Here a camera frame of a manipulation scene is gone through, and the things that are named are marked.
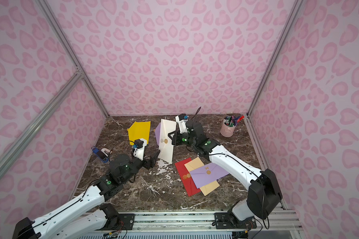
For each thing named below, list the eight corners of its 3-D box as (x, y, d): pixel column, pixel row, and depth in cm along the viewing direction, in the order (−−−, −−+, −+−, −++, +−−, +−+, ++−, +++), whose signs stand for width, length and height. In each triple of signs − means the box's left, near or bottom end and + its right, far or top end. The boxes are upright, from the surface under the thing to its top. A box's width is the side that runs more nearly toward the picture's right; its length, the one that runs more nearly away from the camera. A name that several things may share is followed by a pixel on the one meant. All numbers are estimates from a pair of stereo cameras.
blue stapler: (91, 152, 102) (89, 149, 99) (97, 147, 104) (95, 144, 101) (106, 164, 96) (103, 161, 93) (111, 159, 98) (109, 156, 95)
